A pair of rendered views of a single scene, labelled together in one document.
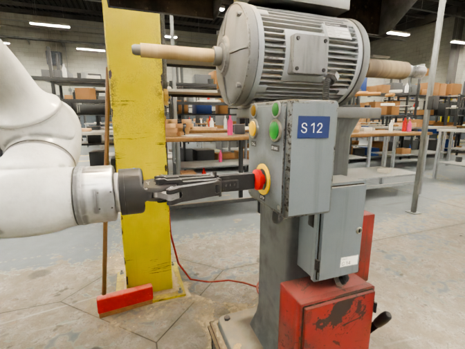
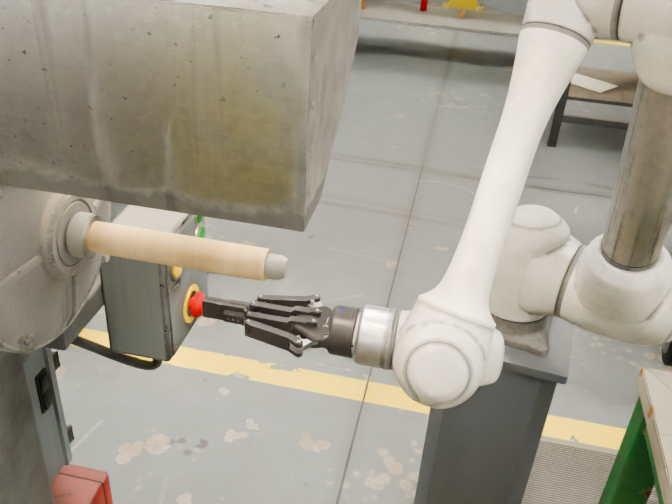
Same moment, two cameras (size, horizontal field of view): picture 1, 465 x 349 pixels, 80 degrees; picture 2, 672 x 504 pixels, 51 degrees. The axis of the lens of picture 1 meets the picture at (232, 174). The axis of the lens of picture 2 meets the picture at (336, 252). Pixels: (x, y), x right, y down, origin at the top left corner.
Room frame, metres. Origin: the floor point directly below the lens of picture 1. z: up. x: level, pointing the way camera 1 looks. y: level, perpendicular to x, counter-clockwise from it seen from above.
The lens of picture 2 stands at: (1.17, 0.56, 1.63)
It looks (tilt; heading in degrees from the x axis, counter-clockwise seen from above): 32 degrees down; 210
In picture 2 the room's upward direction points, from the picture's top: 4 degrees clockwise
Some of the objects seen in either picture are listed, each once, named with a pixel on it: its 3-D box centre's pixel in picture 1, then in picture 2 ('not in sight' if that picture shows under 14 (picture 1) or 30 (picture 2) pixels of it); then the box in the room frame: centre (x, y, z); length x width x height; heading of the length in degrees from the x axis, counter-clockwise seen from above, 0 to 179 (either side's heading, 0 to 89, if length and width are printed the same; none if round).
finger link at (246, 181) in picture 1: (236, 182); (226, 308); (0.50, -0.01, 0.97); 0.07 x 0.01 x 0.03; 111
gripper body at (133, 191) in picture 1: (148, 190); (326, 327); (0.44, 0.14, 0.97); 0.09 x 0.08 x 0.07; 110
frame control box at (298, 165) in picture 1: (307, 165); (109, 291); (0.58, -0.16, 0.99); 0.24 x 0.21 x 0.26; 110
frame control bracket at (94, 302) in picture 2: not in sight; (86, 297); (0.64, -0.14, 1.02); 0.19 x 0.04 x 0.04; 20
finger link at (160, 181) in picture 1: (189, 188); (284, 314); (0.46, 0.07, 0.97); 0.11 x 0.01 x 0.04; 109
